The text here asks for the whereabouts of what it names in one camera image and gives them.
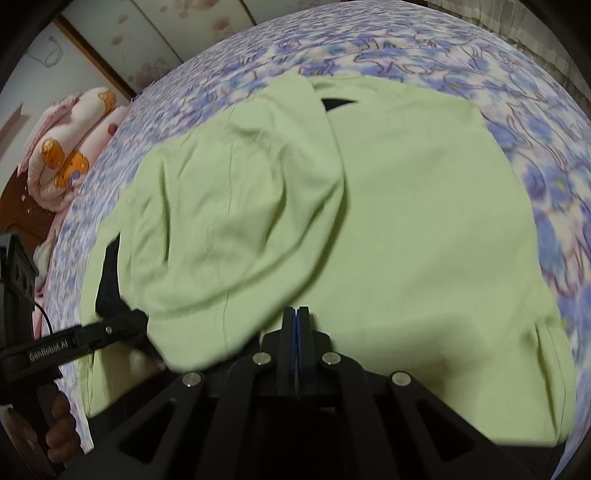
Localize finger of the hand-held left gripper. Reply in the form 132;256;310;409
74;308;149;356

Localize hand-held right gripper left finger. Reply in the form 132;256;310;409
60;307;296;480

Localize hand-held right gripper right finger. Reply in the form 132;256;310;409
295;307;550;480

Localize green and black hooded jacket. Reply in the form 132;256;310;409
78;71;578;450

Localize person's left hand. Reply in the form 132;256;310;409
46;392;79;464

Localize wooden headboard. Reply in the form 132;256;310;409
0;173;63;259

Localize pink bear printed rolled quilt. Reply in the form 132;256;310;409
18;88;127;213

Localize floral wardrobe doors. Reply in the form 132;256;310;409
60;0;259;93

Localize purple cat printed blanket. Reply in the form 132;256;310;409
44;0;591;480

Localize black cable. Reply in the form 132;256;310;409
32;300;51;342

